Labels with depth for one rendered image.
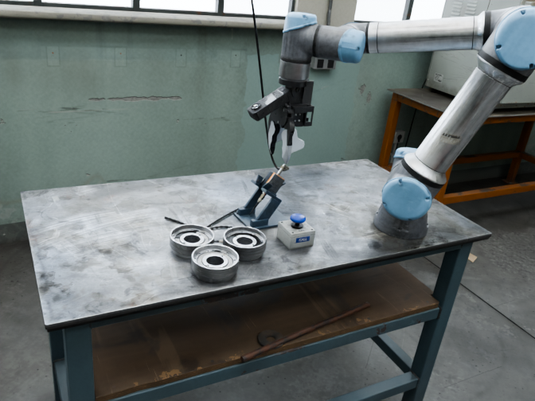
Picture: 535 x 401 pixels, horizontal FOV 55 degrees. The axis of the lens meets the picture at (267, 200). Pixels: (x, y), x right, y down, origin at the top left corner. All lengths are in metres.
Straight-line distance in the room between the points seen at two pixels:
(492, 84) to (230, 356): 0.87
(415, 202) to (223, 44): 1.80
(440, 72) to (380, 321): 2.19
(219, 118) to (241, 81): 0.24
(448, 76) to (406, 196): 2.21
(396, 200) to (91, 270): 0.72
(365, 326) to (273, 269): 0.42
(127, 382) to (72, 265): 0.30
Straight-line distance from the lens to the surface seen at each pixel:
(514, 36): 1.17
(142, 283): 1.13
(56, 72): 2.65
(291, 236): 1.27
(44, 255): 1.26
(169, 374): 1.29
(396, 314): 1.58
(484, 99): 1.21
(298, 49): 1.26
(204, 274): 1.12
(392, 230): 1.44
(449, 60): 3.41
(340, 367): 2.19
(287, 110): 1.28
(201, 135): 2.91
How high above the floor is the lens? 1.45
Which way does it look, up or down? 25 degrees down
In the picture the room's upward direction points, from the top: 7 degrees clockwise
